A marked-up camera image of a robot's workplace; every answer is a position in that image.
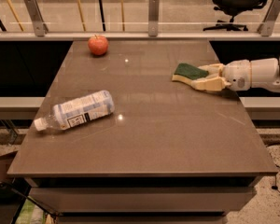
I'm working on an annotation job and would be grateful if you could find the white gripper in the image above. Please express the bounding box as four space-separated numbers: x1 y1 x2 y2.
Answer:
191 60 251 91

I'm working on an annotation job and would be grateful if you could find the green and yellow sponge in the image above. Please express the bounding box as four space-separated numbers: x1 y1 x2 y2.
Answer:
172 63 209 85

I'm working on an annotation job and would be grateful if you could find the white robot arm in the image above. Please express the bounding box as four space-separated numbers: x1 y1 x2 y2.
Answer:
190 56 280 92

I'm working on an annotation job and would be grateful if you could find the red apple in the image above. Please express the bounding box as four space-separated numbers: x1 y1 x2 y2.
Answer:
88 35 108 56

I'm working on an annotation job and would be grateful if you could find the black office chair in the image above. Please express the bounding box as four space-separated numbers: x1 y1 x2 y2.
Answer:
204 0 268 31

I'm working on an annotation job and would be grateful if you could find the clear plastic water bottle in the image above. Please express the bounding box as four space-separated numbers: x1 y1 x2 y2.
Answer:
34 91 115 131

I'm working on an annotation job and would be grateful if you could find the grey table drawer front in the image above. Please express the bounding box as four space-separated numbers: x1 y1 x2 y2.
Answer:
30 187 256 213

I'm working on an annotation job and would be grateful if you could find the green and white package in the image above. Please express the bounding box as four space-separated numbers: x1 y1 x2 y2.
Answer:
15 200 46 224

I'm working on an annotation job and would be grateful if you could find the right metal railing bracket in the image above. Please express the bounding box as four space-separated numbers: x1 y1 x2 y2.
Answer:
258 0 280 36

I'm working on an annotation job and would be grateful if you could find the metal railing bracket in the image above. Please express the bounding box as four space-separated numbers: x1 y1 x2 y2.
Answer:
23 0 49 37
148 0 160 36
258 0 280 36

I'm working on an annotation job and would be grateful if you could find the middle metal railing bracket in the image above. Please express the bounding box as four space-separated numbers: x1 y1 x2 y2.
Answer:
148 0 160 36

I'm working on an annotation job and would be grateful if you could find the black cable on floor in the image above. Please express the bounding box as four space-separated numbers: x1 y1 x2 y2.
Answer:
266 140 280 200

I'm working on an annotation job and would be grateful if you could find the left metal railing bracket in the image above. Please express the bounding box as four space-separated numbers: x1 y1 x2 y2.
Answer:
23 0 49 37

